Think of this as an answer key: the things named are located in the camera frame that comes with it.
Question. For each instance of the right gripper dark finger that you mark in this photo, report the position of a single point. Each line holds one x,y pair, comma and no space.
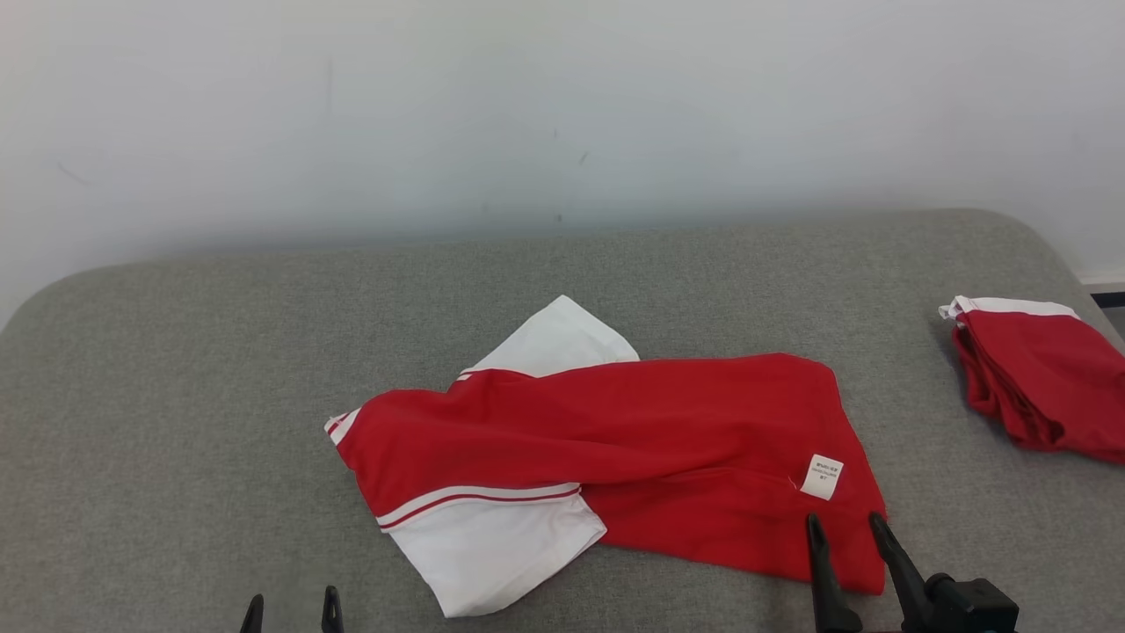
901,571
828,585

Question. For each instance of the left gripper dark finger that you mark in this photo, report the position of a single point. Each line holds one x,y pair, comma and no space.
332,614
253,617

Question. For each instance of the red shorts with white trim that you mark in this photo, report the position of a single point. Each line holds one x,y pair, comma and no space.
1046,378

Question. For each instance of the red and white striped shirt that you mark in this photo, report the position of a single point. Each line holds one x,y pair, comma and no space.
633,431

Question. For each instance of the grey fabric sofa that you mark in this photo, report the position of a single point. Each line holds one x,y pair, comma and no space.
264,396

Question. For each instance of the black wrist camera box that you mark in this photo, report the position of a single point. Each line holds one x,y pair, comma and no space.
971,607

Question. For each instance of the white wall baseboard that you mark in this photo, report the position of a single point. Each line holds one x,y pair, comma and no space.
1106,285

